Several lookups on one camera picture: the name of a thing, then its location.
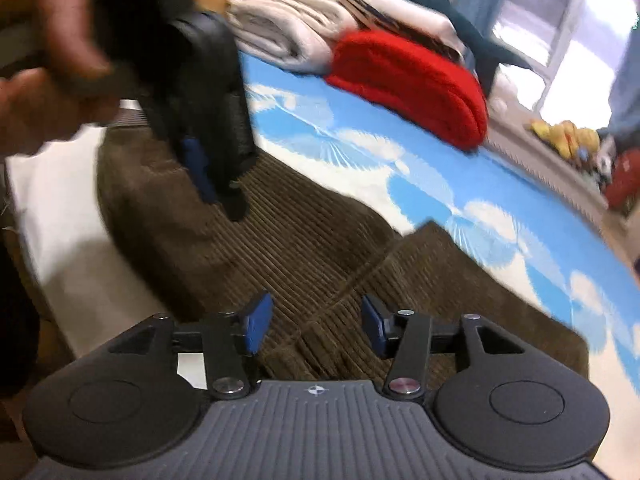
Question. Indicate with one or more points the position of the white and pink folded bedding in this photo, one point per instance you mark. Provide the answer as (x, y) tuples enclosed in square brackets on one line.
[(360, 10)]

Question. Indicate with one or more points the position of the blue white printed bed sheet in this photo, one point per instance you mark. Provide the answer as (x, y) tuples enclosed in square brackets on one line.
[(425, 195)]

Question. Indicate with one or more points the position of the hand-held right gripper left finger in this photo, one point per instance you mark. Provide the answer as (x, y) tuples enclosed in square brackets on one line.
[(259, 325)]

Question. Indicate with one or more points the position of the red folded blanket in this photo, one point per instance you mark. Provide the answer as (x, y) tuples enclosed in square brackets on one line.
[(410, 80)]

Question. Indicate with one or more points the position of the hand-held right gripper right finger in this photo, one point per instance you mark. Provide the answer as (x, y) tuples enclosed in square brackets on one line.
[(372, 325)]

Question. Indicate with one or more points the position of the large yellow bear plush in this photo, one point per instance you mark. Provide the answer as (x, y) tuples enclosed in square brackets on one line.
[(582, 140)]

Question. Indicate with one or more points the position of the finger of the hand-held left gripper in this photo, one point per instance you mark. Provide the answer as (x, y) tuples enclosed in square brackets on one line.
[(235, 160), (197, 165)]

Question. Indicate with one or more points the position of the window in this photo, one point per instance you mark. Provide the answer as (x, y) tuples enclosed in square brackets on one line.
[(565, 20)]

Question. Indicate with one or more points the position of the red cushion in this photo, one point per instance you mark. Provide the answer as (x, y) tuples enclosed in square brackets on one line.
[(625, 180)]

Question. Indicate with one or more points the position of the white folded duvet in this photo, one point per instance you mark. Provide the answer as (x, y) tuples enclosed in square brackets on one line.
[(400, 5)]

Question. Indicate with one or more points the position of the small yellow plush toy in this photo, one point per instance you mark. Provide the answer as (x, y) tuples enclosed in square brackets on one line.
[(547, 132)]

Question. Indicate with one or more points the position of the person's left hand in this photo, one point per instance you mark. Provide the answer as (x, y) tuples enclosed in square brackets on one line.
[(50, 0)]

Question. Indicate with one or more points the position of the cream folded quilt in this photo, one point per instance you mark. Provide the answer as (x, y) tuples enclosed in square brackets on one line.
[(285, 15)]

